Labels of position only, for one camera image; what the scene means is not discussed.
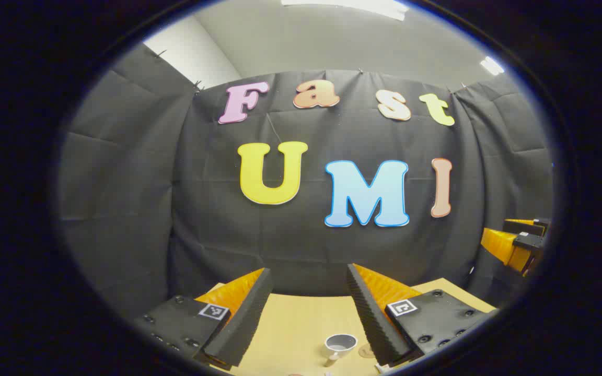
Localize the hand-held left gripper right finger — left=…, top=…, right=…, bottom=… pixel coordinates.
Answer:
left=346, top=263, right=498, bottom=368

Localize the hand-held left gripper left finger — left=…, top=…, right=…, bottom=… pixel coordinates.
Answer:
left=134, top=267, right=274, bottom=367

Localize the white cup with wooden handle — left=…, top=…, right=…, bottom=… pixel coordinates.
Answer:
left=324, top=333, right=358, bottom=362

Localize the light wooden desktop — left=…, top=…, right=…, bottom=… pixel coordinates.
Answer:
left=196, top=278, right=496, bottom=376

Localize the small ceiling light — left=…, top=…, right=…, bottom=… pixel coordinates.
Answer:
left=480, top=56, right=505, bottom=76

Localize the long ceiling light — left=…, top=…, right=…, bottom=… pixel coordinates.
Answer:
left=280, top=0, right=410, bottom=21

